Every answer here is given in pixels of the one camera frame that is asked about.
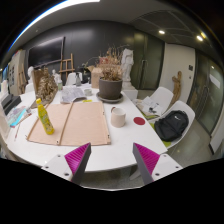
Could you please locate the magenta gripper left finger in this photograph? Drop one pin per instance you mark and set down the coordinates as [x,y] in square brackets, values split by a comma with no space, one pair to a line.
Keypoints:
[77,161]

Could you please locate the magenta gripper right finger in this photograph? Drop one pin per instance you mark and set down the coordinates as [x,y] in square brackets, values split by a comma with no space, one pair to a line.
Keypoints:
[146,161]

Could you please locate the wooden drawing board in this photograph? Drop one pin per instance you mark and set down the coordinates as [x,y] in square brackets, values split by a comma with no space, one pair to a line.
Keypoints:
[74,125]

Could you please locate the black backpack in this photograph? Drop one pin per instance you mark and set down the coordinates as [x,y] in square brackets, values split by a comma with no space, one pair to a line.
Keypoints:
[172,126]

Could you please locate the yellow drink bottle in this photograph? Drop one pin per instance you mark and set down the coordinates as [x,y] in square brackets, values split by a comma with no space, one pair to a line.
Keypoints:
[44,118]

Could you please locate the papers on chair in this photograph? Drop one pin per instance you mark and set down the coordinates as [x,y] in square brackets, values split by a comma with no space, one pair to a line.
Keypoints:
[149,107]

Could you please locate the white ceramic mug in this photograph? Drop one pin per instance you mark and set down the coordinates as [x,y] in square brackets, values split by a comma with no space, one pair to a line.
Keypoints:
[118,116]

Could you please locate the yellow sticky note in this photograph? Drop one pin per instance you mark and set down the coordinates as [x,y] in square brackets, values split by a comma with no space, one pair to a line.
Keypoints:
[87,100]

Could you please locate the white chair with backpack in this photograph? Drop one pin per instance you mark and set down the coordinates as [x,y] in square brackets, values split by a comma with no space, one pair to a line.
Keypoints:
[178,105]

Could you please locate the white chair with papers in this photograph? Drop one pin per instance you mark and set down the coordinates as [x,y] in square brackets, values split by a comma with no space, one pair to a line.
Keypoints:
[163,96]

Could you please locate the red pencil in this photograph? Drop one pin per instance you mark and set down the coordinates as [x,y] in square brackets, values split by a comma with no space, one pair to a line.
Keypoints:
[16,134]

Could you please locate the small white cup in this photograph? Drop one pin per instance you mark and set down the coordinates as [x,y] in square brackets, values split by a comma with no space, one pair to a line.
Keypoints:
[88,92]

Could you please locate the blue plastic folder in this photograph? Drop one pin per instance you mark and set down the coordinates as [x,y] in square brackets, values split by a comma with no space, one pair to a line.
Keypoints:
[18,115]

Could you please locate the grey plant pot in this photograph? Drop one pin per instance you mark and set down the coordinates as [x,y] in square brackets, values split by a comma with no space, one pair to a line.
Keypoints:
[110,89]

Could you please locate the brown dried flower bundle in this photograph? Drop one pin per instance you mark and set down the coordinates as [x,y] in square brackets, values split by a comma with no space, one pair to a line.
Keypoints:
[47,88]

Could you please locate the wooden figure sculpture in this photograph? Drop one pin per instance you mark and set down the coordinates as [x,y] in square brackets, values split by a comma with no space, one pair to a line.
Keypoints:
[177,86]

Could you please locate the black box on table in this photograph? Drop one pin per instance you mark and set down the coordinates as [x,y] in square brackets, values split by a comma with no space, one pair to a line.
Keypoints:
[10,102]

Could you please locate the cardboard box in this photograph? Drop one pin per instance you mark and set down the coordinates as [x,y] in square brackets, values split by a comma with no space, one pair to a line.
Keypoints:
[96,74]

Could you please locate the wooden easel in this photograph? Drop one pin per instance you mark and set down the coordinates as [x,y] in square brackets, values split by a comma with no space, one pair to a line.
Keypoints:
[66,67]

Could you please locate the dried plant in pot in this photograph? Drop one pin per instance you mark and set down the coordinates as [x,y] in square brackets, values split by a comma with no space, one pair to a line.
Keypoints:
[110,64]

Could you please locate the small white bust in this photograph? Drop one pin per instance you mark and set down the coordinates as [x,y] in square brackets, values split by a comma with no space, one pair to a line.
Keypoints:
[30,74]

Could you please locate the white plaster statue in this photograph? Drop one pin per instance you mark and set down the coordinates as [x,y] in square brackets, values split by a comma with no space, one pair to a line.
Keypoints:
[126,66]

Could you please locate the black wall screen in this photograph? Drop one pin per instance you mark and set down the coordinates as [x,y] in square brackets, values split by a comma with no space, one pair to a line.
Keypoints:
[47,52]

